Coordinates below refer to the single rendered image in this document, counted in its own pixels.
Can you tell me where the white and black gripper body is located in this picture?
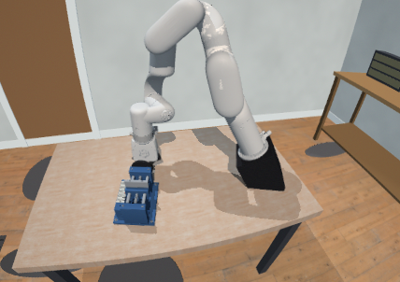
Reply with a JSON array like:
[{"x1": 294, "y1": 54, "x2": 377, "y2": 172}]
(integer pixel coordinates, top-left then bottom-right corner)
[{"x1": 132, "y1": 135, "x2": 159, "y2": 162}]

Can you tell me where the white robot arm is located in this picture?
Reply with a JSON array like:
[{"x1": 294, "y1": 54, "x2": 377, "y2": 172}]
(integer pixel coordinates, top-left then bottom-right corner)
[{"x1": 129, "y1": 0, "x2": 272, "y2": 161}]

